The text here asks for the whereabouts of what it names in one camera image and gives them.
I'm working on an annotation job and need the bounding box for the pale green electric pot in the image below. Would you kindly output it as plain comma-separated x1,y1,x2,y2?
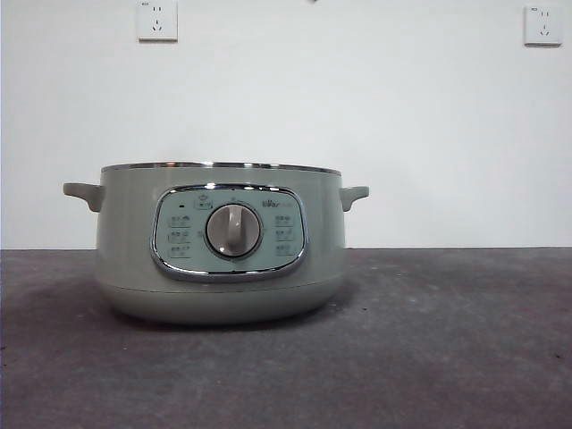
62,160,371,326

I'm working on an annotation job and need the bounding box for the white wall socket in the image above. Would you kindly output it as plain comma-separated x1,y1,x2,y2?
524,4,563,47
137,0,179,44

